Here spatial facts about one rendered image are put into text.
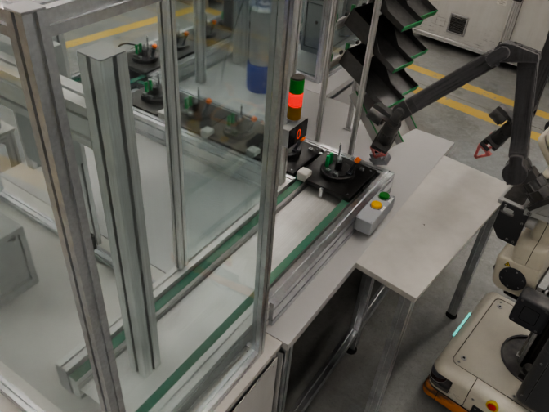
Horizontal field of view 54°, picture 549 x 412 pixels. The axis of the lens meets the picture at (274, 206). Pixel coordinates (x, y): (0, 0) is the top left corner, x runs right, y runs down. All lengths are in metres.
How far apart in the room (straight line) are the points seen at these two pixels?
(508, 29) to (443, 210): 3.96
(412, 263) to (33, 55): 1.61
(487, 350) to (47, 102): 2.27
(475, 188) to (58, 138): 2.04
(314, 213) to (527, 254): 0.81
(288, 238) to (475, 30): 4.61
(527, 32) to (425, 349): 3.90
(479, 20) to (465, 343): 4.18
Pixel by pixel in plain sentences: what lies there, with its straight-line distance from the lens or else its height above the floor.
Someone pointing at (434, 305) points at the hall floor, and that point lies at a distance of 3.12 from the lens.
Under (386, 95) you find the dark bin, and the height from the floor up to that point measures 1.21.
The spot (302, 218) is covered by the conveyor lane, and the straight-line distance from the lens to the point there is 2.01.
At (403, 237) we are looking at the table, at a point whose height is 0.86.
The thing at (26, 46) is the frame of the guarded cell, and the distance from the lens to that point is 0.64.
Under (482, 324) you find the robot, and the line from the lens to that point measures 2.73.
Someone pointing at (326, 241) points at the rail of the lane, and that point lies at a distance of 1.86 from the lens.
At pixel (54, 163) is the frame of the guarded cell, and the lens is 0.71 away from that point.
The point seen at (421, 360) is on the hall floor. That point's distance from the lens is 2.85.
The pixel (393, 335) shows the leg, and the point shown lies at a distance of 2.11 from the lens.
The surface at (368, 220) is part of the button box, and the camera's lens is 1.99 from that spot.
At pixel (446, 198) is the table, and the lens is 2.38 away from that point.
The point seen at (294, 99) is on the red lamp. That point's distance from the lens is 1.87.
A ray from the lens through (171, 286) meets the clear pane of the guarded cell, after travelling 1.05.
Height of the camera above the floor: 2.19
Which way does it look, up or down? 38 degrees down
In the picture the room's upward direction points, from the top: 5 degrees clockwise
